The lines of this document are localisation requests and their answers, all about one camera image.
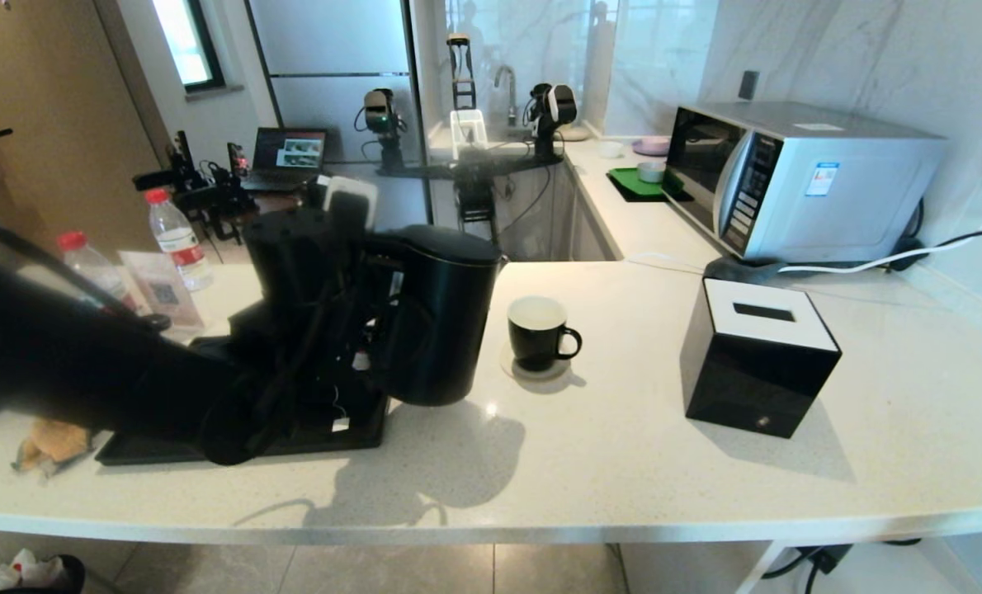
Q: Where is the thin white cable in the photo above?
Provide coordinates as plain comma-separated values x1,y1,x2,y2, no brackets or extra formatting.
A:
626,252,706,275

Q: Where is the silver microwave oven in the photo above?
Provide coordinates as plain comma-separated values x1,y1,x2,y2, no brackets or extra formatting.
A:
663,101,948,265

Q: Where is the black laptop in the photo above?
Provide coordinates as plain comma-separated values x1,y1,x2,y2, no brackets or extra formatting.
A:
242,128,328,195

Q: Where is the chrome faucet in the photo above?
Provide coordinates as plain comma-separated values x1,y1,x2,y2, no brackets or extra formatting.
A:
493,65,518,126

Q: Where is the black electric kettle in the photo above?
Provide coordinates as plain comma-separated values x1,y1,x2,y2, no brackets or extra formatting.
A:
366,224,508,408

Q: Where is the black device green light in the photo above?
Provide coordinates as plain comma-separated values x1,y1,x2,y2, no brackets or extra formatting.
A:
355,88,409,170

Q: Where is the clear water bottle red cap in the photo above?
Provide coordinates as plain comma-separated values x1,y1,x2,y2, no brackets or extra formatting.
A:
55,231,141,314
144,188,214,292

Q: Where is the black tissue box white lid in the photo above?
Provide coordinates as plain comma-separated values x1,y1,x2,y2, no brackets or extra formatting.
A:
679,278,843,440

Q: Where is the silver refrigerator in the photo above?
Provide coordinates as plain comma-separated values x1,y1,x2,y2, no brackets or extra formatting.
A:
246,0,438,263

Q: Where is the black power cable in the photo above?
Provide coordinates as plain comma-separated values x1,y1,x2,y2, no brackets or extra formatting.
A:
895,227,982,266

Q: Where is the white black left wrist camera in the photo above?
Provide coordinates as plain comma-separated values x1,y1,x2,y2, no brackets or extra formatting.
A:
322,176,380,236

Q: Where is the black framed window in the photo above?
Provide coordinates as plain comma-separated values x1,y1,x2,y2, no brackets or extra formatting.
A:
151,0,228,93

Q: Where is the black equipment with cables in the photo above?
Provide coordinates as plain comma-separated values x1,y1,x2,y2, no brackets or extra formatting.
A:
132,130,259,242

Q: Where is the brown wooden desk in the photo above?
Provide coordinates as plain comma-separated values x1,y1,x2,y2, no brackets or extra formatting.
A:
210,172,366,248

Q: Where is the thick white power cable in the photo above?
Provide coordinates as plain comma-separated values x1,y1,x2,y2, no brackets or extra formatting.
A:
776,177,982,277

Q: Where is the green tray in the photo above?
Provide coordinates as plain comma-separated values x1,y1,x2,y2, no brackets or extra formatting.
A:
607,167,694,204

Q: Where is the black power supply brick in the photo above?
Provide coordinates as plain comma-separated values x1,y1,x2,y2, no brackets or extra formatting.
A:
792,543,855,576

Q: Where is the orange grey oven glove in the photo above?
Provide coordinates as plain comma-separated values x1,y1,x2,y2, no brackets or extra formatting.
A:
14,418,96,478

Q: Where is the thick black charger cable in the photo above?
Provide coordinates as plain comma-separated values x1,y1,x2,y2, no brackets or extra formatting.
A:
759,536,925,594

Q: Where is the round translucent coaster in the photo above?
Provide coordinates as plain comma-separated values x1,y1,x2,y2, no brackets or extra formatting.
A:
500,342,572,383

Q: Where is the black trash bin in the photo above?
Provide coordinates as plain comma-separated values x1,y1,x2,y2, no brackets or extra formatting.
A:
0,549,87,594

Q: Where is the black mug white inside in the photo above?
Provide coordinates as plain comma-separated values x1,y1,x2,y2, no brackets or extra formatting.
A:
508,295,583,374

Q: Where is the black rig stand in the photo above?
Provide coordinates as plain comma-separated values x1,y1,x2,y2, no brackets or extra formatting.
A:
375,33,564,263

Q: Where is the black device white band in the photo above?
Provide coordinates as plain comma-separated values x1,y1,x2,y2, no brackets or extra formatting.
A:
526,82,578,159

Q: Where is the black serving tray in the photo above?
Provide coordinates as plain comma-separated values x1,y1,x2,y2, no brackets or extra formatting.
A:
95,334,391,467

